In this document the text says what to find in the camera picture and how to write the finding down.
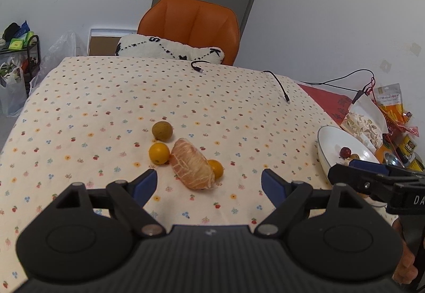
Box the floral print tablecloth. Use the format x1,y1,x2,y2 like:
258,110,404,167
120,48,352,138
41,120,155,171
0,56,399,290

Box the long black cable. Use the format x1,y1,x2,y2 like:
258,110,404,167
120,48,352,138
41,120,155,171
298,69,375,95

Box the clear plastic bag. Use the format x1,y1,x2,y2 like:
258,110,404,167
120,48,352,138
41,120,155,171
29,31,87,95

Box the orange leather chair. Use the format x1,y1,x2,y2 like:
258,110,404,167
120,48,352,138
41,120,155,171
137,0,240,66

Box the red plastic basket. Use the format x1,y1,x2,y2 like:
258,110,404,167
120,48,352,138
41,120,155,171
384,110,421,142

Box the white framed board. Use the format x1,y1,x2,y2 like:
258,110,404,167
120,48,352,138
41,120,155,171
87,26,139,56

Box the red cloth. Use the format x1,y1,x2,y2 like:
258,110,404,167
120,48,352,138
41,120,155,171
296,83,354,129

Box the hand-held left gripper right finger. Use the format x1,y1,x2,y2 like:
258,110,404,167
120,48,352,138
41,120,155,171
254,169,366,238

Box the clear bag of nuts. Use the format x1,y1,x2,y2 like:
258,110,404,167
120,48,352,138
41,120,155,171
340,94,389,151

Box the small orange citrus fruit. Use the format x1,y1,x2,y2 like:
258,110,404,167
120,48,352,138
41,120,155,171
148,142,171,165
207,159,224,179

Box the white ceramic bowl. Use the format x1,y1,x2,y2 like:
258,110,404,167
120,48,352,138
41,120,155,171
317,125,388,210

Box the yellow can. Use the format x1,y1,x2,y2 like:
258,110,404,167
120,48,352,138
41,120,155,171
396,134,425,171

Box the white cushion with black print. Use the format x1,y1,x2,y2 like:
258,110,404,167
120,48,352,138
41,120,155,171
115,33,227,65

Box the person's right hand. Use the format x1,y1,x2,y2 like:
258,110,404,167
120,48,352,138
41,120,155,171
392,218,419,290

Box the peeled pomelo segment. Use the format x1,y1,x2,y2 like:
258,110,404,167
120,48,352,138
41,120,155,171
169,138,216,190

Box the orange snack packet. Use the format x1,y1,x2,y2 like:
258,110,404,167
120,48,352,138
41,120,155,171
376,83,409,124

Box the red wire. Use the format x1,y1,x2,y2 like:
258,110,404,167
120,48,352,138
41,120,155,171
363,77,382,104

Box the stainless steel bowl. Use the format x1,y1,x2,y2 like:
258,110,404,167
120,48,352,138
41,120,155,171
381,150,407,169

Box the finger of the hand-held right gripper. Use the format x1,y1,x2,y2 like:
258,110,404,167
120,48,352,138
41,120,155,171
328,163,400,205
348,158,425,181

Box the black hat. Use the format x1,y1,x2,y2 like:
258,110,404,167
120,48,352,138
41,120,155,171
1,22,21,41

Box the black cable with plug tip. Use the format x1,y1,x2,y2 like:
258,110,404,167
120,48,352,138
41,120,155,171
262,70,292,104

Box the green packet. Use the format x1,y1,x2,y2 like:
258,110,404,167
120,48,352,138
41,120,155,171
8,31,36,50

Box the short black cable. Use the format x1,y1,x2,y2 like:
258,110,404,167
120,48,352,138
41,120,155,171
190,60,213,74

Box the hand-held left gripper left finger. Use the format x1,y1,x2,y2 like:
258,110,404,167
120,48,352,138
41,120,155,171
49,169,166,239

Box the black metal shoe rack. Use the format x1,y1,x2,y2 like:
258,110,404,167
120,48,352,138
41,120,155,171
0,34,41,88

